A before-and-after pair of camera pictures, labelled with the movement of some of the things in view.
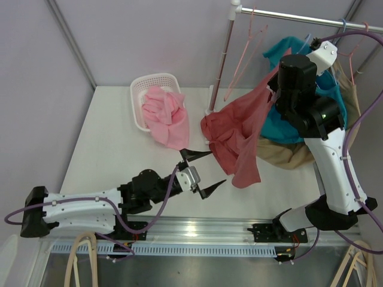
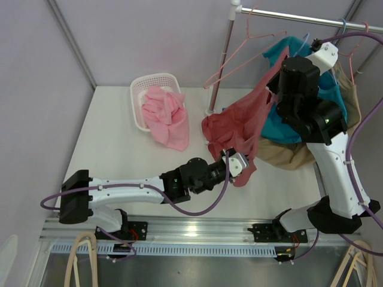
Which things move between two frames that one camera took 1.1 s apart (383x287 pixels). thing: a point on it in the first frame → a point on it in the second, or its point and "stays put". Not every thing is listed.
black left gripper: (190, 156) → (222, 152)
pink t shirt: (166, 117) stays put
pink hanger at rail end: (350, 54) stays put
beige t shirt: (293, 155) stays put
